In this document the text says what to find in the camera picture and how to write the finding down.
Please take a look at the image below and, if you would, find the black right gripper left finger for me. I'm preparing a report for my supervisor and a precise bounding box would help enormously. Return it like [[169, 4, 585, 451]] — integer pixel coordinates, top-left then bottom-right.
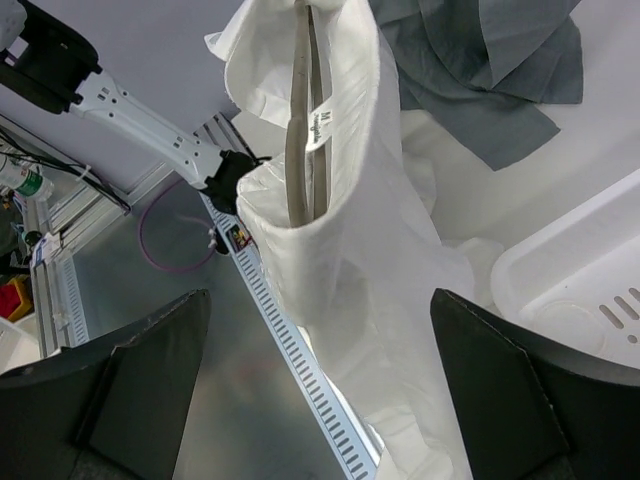
[[1, 289, 211, 479]]

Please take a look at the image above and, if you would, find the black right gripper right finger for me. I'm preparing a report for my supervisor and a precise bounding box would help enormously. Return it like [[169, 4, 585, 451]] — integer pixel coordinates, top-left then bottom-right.
[[430, 289, 639, 479]]

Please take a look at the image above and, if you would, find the white shirt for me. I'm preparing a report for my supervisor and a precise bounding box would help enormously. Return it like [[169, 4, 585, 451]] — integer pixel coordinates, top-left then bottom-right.
[[237, 1, 474, 479]]

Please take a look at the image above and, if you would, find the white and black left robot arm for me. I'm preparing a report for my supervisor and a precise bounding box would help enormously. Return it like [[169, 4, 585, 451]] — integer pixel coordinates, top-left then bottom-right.
[[1, 1, 259, 215]]

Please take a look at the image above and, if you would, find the grey-green shirt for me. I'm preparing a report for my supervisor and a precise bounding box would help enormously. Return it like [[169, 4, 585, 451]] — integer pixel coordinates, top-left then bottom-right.
[[370, 0, 584, 171]]

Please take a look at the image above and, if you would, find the white plastic basket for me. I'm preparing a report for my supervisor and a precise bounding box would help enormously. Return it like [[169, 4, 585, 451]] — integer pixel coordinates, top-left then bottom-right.
[[491, 172, 639, 367]]

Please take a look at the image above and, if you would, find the green labelled plastic bottle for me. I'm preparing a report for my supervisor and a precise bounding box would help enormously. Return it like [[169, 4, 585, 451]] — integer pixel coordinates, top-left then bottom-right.
[[0, 153, 54, 201]]

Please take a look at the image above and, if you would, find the white slotted cable duct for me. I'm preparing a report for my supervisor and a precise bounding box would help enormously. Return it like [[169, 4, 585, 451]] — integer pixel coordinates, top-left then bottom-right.
[[201, 196, 379, 479]]

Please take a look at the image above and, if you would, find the aluminium mounting rail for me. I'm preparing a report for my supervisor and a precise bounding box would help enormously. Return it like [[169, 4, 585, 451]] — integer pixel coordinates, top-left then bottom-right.
[[1, 113, 251, 356]]

